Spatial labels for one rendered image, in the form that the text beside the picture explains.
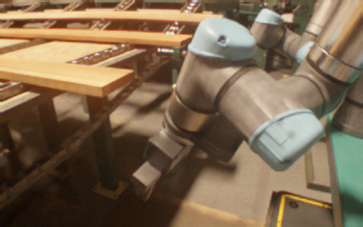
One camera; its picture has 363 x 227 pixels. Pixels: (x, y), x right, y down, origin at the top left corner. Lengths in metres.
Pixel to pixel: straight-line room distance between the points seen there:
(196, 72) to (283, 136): 0.12
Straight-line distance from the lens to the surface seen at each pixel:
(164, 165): 0.39
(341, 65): 0.35
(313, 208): 1.14
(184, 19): 1.78
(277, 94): 0.28
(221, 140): 0.37
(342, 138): 0.80
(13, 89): 0.82
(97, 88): 0.61
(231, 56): 0.28
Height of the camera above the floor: 1.07
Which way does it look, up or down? 26 degrees down
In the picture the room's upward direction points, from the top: 1 degrees clockwise
